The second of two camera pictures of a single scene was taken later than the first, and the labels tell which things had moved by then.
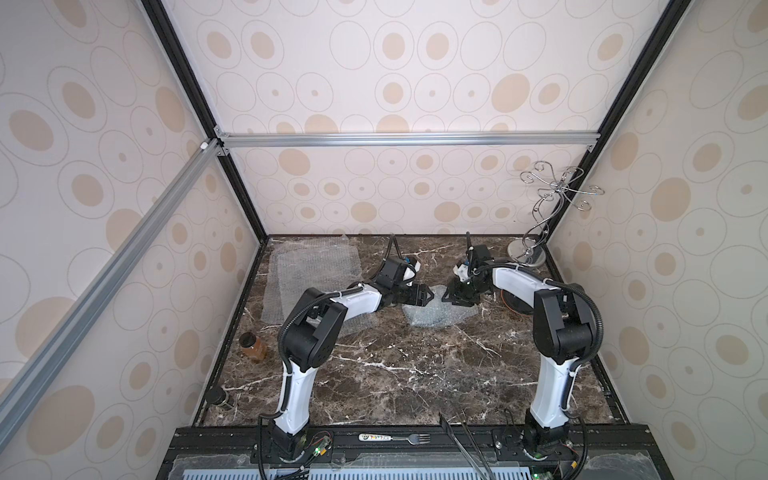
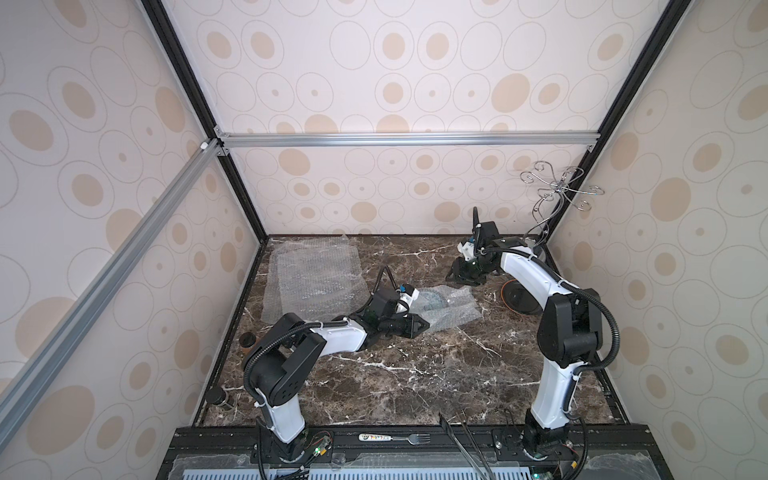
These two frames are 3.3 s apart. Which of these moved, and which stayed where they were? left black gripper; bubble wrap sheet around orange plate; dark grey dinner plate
Moved: left black gripper
Stayed: bubble wrap sheet around orange plate; dark grey dinner plate
